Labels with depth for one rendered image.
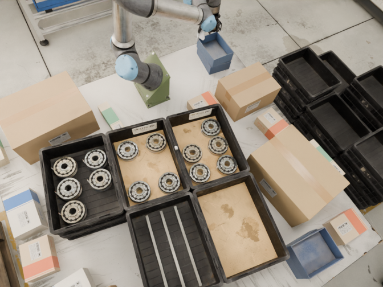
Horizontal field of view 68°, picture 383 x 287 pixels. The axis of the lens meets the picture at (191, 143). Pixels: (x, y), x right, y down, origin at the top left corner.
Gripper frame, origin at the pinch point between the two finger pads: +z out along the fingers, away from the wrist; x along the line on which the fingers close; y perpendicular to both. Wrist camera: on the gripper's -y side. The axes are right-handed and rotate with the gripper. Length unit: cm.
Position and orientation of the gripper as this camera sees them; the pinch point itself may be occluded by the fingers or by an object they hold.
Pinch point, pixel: (207, 36)
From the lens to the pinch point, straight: 177.4
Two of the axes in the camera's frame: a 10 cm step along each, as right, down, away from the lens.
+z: -0.2, 4.1, 9.1
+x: 8.8, -4.3, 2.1
